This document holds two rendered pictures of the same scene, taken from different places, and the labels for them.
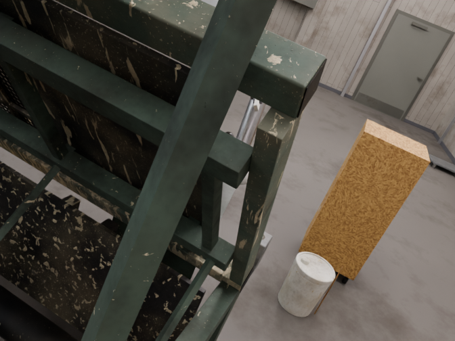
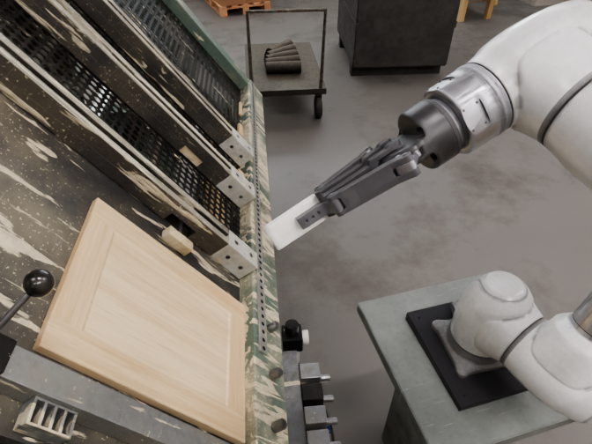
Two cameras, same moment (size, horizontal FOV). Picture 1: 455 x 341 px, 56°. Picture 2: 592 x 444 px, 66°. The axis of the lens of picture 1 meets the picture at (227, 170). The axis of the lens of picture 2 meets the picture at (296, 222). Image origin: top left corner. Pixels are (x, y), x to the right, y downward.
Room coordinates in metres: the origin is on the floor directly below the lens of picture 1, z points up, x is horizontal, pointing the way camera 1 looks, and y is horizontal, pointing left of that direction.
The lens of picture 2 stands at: (1.54, -0.38, 1.88)
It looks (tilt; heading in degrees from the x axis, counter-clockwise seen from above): 40 degrees down; 70
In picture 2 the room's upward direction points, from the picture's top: straight up
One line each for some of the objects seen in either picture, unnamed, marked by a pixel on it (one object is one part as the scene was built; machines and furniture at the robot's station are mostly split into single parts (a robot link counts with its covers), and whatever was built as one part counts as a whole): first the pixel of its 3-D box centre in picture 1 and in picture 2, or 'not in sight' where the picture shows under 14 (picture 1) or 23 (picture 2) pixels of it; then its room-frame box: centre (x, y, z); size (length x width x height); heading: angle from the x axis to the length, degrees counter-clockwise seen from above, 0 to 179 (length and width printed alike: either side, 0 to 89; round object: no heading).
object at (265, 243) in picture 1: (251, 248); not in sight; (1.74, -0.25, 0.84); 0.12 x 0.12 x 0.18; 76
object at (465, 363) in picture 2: not in sight; (472, 332); (2.27, 0.19, 0.80); 0.22 x 0.18 x 0.06; 83
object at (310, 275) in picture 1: (309, 280); not in sight; (2.54, -0.84, 0.24); 0.32 x 0.30 x 0.47; 86
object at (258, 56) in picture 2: not in sight; (282, 48); (2.75, 3.39, 0.47); 1.20 x 0.70 x 0.95; 79
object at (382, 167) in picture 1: (357, 204); not in sight; (3.22, -1.09, 0.63); 0.50 x 0.42 x 1.25; 79
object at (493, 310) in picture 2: not in sight; (494, 311); (2.27, 0.15, 0.94); 0.18 x 0.16 x 0.22; 104
